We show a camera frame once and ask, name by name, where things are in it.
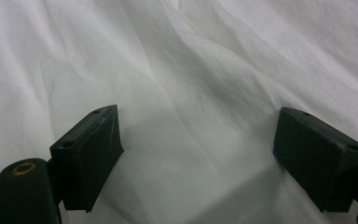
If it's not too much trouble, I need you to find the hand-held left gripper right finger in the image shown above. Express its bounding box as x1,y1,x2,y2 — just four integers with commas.
272,106,358,214

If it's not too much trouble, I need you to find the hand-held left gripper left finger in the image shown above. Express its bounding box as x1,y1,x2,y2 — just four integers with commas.
49,105,125,213

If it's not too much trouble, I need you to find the white elastic-waist garment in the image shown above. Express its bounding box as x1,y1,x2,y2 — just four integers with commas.
0,0,358,224

